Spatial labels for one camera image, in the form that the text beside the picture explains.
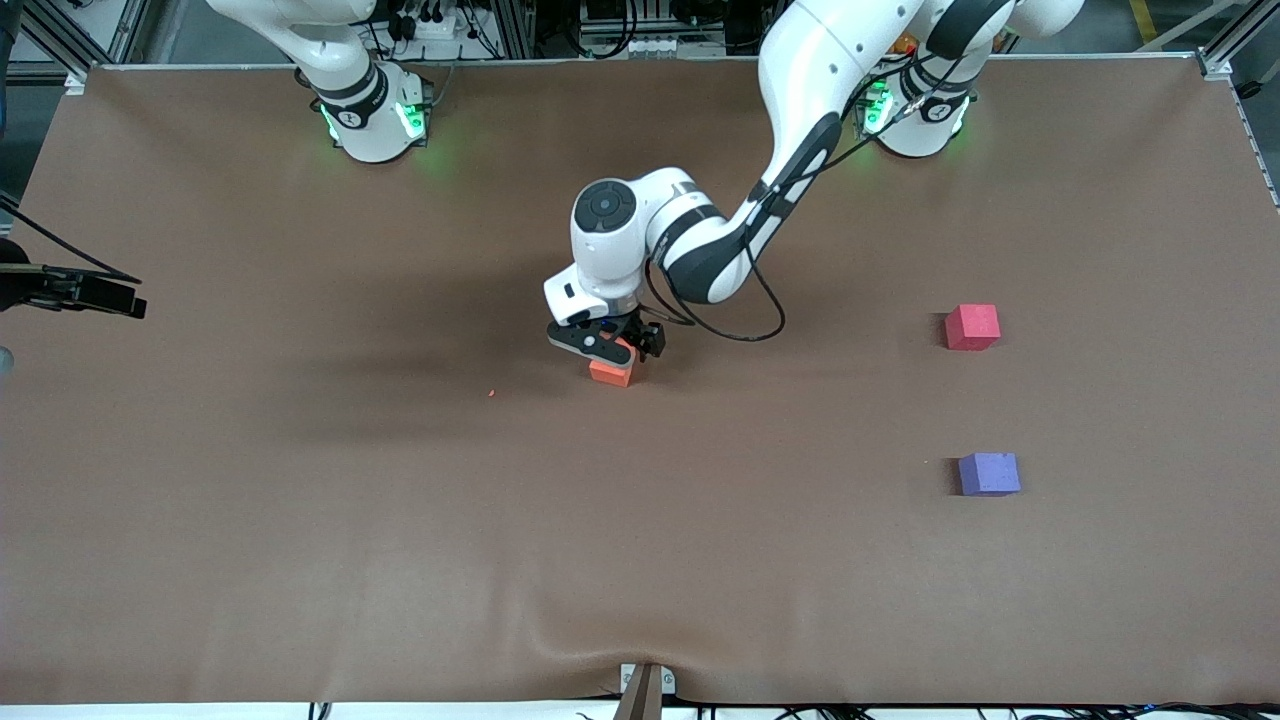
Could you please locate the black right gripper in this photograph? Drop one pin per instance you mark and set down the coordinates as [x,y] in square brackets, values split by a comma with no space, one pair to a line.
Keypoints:
[52,287]

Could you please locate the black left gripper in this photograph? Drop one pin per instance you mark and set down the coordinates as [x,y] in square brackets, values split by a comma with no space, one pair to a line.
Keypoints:
[637,327]

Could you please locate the orange foam block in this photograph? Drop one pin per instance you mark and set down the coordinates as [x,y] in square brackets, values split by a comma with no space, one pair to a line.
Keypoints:
[608,375]

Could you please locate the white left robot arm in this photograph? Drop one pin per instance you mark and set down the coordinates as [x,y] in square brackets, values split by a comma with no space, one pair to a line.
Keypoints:
[800,60]

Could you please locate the brown table cover mat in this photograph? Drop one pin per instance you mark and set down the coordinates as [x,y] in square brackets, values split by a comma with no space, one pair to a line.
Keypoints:
[300,500]

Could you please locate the white terminal block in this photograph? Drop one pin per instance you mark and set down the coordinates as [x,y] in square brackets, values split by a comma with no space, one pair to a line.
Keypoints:
[670,47]

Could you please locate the red foam block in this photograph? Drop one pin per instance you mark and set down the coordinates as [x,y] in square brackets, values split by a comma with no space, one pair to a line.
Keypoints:
[972,325]

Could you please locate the brown wooden bar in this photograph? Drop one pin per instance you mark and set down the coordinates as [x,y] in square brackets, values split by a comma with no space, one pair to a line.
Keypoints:
[640,700]

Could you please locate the purple foam block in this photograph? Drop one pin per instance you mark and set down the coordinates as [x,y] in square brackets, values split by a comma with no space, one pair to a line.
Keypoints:
[990,472]

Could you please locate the white power strip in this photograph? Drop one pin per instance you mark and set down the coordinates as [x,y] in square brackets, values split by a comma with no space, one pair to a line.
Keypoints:
[430,28]

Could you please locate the pile of orange bags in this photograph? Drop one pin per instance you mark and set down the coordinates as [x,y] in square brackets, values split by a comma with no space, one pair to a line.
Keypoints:
[905,45]

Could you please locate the metal corner bracket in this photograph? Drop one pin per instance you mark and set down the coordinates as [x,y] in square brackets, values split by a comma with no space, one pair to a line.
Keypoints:
[76,82]
[1217,66]

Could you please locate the aluminium frame post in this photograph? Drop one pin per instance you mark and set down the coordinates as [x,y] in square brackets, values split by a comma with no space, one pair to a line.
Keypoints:
[130,30]
[1235,40]

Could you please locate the grey metal clamp bracket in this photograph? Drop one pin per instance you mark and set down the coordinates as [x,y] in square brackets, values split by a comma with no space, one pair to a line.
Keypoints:
[668,682]

